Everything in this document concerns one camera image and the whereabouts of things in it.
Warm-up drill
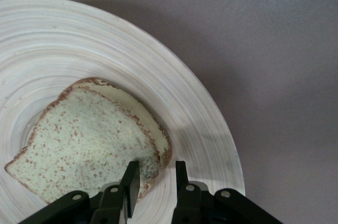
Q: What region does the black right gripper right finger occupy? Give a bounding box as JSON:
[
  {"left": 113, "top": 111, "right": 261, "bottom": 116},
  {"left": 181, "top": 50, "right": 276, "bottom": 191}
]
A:
[{"left": 171, "top": 160, "right": 206, "bottom": 224}]

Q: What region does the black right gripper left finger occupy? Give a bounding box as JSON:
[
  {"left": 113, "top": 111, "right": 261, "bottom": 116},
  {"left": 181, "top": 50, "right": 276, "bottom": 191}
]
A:
[{"left": 91, "top": 160, "right": 140, "bottom": 224}]

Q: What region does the brown-crusted toast slice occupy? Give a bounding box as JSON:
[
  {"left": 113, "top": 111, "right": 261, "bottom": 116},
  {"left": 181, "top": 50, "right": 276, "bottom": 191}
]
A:
[{"left": 4, "top": 76, "right": 173, "bottom": 206}]

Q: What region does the round light wooden plate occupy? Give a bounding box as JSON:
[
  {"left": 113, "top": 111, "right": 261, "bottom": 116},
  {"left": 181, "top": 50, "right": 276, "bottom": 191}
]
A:
[{"left": 0, "top": 0, "right": 246, "bottom": 224}]

